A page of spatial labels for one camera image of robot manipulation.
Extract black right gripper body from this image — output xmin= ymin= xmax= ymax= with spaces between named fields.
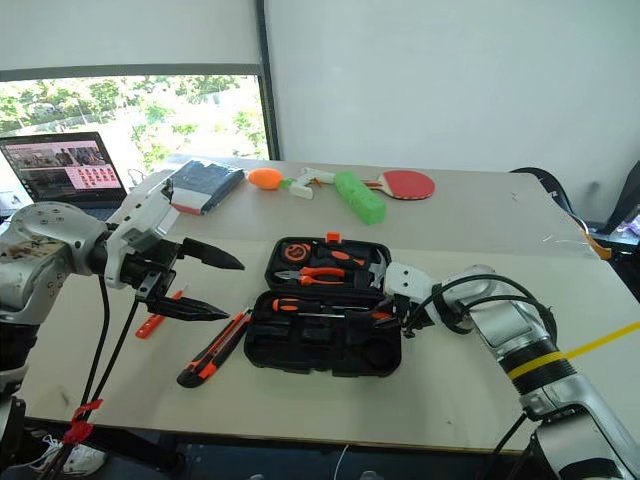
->
xmin=392 ymin=294 xmax=427 ymax=338

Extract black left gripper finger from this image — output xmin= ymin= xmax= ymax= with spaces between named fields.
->
xmin=177 ymin=237 xmax=247 ymax=272
xmin=147 ymin=295 xmax=232 ymax=323

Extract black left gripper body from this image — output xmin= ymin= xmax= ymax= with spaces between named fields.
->
xmin=122 ymin=238 xmax=185 ymax=305

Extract orange tester pen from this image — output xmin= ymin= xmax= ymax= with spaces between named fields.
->
xmin=134 ymin=284 xmax=192 ymax=341

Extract black orange utility knife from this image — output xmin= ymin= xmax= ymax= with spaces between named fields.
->
xmin=176 ymin=309 xmax=253 ymax=390

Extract black plastic tool case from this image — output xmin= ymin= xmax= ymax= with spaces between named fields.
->
xmin=243 ymin=231 xmax=404 ymax=379

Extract black packaged book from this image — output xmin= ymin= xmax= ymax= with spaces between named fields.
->
xmin=169 ymin=158 xmax=247 ymax=218

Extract orange black tape measure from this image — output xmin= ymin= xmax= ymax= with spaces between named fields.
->
xmin=280 ymin=240 xmax=312 ymax=264

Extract orange carrot toy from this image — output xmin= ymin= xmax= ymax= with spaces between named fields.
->
xmin=246 ymin=167 xmax=294 ymax=193

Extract white plastic spray toy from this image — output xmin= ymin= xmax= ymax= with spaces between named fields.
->
xmin=291 ymin=166 xmax=338 ymax=201

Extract green foam block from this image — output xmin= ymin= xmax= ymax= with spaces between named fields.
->
xmin=333 ymin=170 xmax=388 ymax=226

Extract red table tennis paddle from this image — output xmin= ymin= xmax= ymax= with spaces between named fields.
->
xmin=364 ymin=170 xmax=437 ymax=202

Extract black laptop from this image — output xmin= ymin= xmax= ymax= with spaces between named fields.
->
xmin=0 ymin=131 xmax=129 ymax=222

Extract white shoe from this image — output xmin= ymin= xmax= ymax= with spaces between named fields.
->
xmin=28 ymin=433 xmax=109 ymax=478

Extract black office chair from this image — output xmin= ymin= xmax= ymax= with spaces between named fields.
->
xmin=509 ymin=159 xmax=640 ymax=306

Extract white roller blind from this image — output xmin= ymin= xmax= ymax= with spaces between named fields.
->
xmin=0 ymin=0 xmax=264 ymax=72

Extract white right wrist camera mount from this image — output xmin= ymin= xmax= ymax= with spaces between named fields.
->
xmin=382 ymin=261 xmax=444 ymax=306

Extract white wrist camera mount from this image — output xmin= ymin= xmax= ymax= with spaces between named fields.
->
xmin=382 ymin=261 xmax=444 ymax=306
xmin=102 ymin=169 xmax=181 ymax=291

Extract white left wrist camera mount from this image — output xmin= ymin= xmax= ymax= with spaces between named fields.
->
xmin=102 ymin=169 xmax=181 ymax=291

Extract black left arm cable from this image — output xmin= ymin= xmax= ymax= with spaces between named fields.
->
xmin=84 ymin=293 xmax=142 ymax=406
xmin=74 ymin=274 xmax=112 ymax=409

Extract hammer with orange black handle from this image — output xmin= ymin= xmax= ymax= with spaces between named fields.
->
xmin=312 ymin=244 xmax=392 ymax=291

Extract orange handled pliers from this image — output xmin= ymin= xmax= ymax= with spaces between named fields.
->
xmin=273 ymin=266 xmax=347 ymax=288

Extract screwdriver with black orange handle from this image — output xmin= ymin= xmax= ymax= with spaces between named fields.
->
xmin=270 ymin=297 xmax=372 ymax=314

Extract red tape on cables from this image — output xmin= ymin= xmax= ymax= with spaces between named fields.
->
xmin=62 ymin=397 xmax=105 ymax=446

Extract thin white cable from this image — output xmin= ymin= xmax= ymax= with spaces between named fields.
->
xmin=334 ymin=443 xmax=352 ymax=480

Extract dark window frame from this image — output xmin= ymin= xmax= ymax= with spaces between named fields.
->
xmin=0 ymin=0 xmax=282 ymax=162

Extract yellow strap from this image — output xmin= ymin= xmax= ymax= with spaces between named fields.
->
xmin=506 ymin=320 xmax=640 ymax=382

